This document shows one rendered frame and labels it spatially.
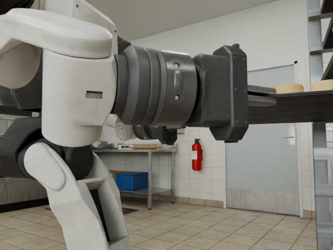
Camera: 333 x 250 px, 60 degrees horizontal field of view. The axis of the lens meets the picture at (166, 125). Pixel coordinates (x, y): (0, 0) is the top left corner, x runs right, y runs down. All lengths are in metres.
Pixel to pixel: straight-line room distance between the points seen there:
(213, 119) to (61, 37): 0.18
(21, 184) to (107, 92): 4.54
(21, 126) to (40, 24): 0.57
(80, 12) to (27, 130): 0.33
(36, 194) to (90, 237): 4.25
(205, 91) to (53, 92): 0.16
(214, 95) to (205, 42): 4.62
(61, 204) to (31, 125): 0.22
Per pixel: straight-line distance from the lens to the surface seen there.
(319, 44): 0.86
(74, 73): 0.28
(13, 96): 0.83
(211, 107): 0.34
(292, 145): 4.28
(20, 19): 0.31
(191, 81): 0.31
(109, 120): 1.10
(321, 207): 0.83
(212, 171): 4.62
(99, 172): 0.84
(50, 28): 0.29
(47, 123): 0.32
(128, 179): 4.74
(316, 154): 0.82
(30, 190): 4.90
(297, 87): 0.44
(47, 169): 0.74
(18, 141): 0.85
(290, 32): 4.54
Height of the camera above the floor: 0.88
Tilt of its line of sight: 5 degrees up
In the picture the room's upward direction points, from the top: straight up
